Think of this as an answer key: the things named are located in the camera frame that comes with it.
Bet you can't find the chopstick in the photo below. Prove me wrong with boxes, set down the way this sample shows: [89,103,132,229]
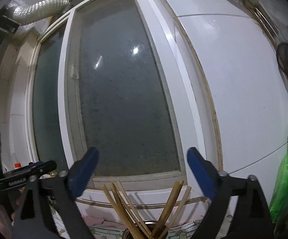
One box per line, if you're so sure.
[102,185,141,238]
[149,180,184,239]
[159,186,192,239]
[111,183,151,238]

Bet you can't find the person left hand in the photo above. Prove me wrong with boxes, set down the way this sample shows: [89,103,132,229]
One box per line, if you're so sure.
[0,217,12,239]

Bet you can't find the large clear oil bottle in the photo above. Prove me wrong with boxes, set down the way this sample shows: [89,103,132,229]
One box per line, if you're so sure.
[14,163,21,168]

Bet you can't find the cat pattern table cloth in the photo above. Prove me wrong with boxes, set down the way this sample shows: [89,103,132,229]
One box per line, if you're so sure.
[49,203,234,239]

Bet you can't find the pink cloth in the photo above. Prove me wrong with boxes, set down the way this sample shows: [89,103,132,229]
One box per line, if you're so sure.
[82,215,126,229]

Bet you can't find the white steel utensil cup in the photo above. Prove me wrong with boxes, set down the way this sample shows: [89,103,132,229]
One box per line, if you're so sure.
[122,219,169,239]

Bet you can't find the white framed window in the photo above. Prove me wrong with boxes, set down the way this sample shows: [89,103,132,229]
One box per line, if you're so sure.
[27,0,222,207]

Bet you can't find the silver exhaust duct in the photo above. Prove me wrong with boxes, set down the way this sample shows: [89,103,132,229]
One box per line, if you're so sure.
[5,0,70,25]

